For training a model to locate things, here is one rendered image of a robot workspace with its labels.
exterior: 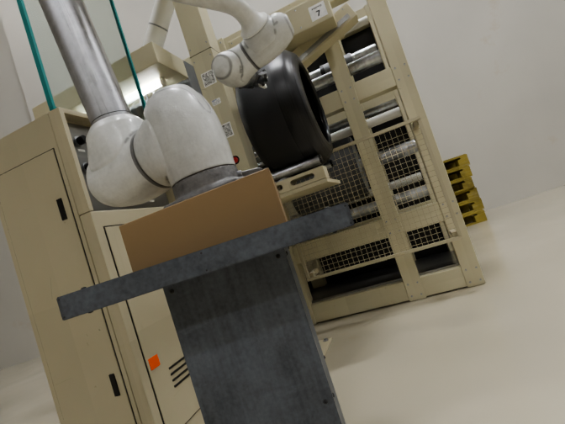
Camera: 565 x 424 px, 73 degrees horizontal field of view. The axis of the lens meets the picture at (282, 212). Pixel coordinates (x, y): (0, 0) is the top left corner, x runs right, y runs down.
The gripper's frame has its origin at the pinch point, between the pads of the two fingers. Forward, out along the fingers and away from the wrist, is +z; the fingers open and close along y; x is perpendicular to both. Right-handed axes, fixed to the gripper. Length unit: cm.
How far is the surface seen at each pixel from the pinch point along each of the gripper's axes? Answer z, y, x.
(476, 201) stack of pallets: 339, -113, 149
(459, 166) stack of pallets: 345, -109, 103
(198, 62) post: 35, 37, -32
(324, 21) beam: 62, -29, -31
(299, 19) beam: 62, -17, -38
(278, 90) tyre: 8.2, -3.8, 3.5
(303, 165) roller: 17.2, -0.5, 37.2
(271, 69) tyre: 13.1, -3.3, -7.1
